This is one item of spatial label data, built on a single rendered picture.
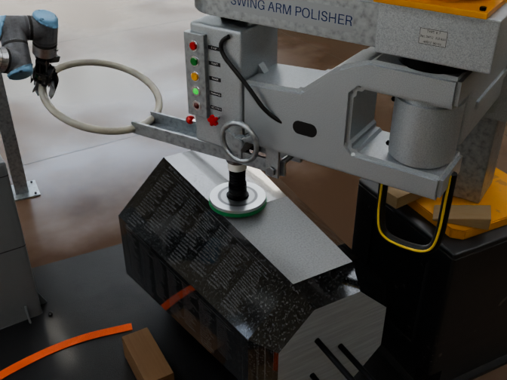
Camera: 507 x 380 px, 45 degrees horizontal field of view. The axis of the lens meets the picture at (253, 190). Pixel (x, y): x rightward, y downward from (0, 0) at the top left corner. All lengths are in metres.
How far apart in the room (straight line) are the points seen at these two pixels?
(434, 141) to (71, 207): 2.66
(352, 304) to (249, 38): 0.92
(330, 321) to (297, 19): 0.96
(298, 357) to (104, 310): 1.31
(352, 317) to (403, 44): 0.94
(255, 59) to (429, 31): 0.62
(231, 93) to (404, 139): 0.58
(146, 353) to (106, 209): 1.38
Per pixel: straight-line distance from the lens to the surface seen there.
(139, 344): 2.75
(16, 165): 4.06
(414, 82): 1.68
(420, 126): 1.72
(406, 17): 1.61
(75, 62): 2.73
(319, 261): 2.07
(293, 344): 2.02
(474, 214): 2.40
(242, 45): 1.91
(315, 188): 3.98
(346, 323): 2.12
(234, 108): 1.99
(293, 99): 1.87
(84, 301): 3.19
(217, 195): 2.31
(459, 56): 1.59
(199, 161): 2.63
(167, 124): 2.46
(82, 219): 3.81
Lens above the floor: 2.09
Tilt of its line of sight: 32 degrees down
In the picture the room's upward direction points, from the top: straight up
